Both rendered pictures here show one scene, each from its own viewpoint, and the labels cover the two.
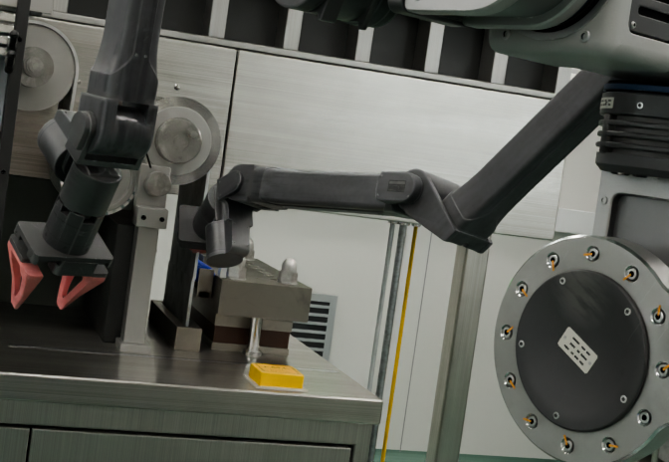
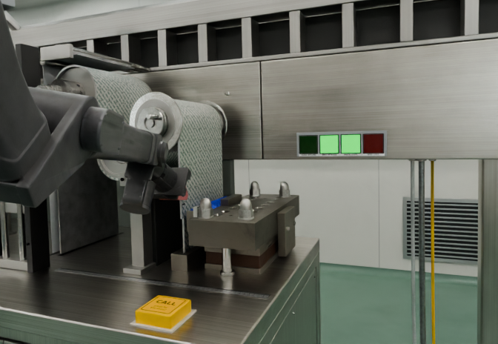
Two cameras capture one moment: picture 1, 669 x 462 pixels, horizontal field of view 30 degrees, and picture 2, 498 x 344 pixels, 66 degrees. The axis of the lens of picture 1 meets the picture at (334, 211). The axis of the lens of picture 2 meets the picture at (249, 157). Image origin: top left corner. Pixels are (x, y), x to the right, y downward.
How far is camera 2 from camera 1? 1.55 m
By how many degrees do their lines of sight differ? 39
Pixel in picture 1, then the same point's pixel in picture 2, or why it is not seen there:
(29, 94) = not seen: hidden behind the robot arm
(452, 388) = (487, 282)
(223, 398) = (97, 334)
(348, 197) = not seen: hidden behind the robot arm
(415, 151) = (402, 104)
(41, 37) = (78, 74)
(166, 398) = (59, 331)
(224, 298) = (191, 233)
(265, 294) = (219, 229)
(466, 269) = (485, 189)
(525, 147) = not seen: outside the picture
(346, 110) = (340, 84)
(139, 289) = (135, 228)
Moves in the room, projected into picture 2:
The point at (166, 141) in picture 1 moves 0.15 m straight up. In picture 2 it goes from (142, 124) to (139, 60)
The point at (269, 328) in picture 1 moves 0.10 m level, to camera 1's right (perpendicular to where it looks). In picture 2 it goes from (242, 253) to (279, 260)
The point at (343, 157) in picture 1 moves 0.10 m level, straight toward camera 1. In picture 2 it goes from (344, 118) to (327, 117)
